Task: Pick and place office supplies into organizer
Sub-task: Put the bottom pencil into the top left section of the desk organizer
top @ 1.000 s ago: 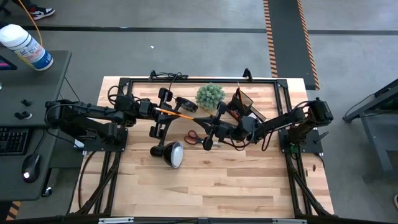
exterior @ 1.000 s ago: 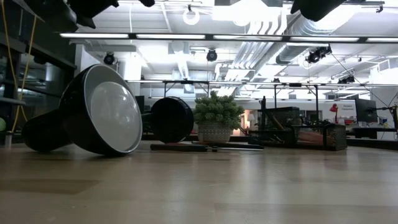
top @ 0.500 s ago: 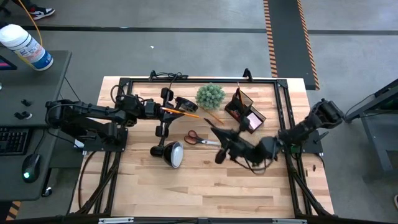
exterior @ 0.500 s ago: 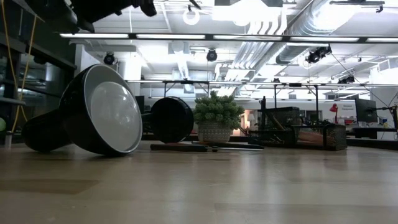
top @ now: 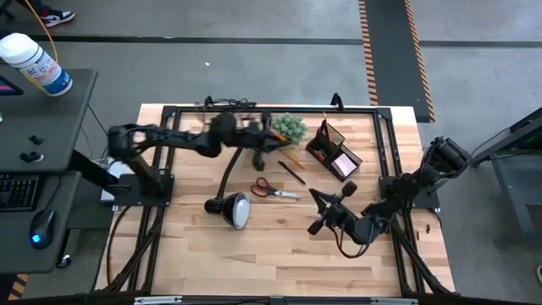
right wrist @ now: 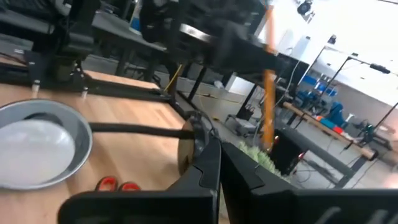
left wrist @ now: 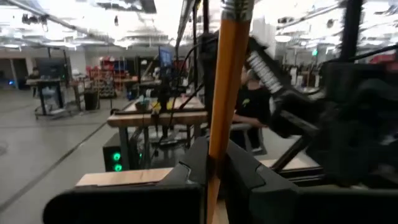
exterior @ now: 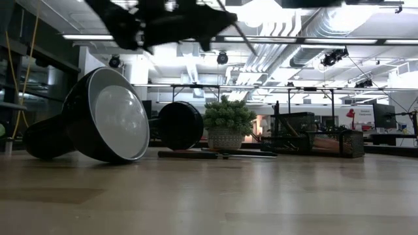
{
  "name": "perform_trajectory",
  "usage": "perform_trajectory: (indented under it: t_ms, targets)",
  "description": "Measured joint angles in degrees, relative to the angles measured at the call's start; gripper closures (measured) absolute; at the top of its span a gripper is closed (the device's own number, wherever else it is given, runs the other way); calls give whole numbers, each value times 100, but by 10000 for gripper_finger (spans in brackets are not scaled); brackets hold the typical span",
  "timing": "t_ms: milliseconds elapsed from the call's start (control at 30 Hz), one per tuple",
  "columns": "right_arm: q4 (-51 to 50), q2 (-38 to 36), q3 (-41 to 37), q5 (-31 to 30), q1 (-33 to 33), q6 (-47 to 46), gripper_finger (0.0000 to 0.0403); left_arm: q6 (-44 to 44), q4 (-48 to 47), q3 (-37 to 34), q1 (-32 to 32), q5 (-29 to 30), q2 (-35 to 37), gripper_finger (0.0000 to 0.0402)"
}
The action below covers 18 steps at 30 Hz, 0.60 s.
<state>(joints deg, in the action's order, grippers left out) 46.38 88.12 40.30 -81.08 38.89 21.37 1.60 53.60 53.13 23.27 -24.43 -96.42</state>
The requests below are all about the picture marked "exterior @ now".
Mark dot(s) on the small white shade lamp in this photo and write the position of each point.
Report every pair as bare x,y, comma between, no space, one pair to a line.
264,124

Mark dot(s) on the black desk lamp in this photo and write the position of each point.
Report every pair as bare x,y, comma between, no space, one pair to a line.
121,124

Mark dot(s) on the black pen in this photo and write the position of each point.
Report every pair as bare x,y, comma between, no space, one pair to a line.
277,114

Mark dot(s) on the silver ventilation duct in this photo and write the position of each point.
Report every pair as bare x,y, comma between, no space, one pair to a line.
313,36

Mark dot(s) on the black computer monitor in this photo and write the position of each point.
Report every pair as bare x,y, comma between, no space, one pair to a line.
384,115
147,109

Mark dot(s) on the black mesh desk organizer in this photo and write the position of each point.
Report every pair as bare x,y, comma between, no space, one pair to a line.
352,143

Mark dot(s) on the round black ceiling spotlight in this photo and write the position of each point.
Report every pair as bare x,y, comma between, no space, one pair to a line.
222,58
114,62

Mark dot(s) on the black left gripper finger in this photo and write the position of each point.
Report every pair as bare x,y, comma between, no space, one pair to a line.
209,21
204,44

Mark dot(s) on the red desk lamp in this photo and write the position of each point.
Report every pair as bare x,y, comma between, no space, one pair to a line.
350,113

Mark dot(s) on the dark metal shelving rack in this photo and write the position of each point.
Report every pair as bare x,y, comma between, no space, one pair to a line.
8,98

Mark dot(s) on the small black track spotlight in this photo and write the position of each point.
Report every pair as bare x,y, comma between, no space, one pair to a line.
364,83

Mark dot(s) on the green ball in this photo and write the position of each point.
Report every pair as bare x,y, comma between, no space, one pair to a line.
2,130

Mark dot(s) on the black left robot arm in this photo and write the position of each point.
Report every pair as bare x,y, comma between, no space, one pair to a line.
121,29

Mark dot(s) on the black track spotlight cluster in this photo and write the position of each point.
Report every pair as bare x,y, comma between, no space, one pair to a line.
333,58

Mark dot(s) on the green succulent in patterned pot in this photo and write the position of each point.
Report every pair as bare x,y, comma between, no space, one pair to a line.
225,140

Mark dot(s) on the long ceiling light strip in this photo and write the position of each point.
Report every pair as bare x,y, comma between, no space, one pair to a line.
88,37

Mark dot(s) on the dark office desk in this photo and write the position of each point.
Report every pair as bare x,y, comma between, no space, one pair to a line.
392,138

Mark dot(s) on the small silver cylinder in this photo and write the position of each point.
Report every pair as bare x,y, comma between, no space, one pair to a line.
8,147

